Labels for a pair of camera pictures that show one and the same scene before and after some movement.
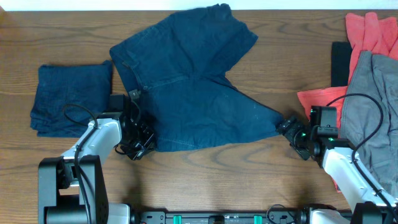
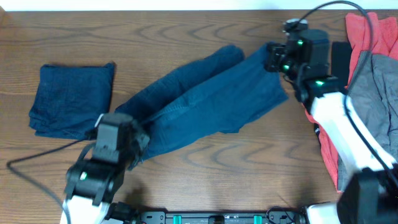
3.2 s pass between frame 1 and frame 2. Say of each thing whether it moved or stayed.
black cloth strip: stayed
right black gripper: moved
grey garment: stayed
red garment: stayed
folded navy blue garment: stayed
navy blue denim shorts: moved
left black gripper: moved
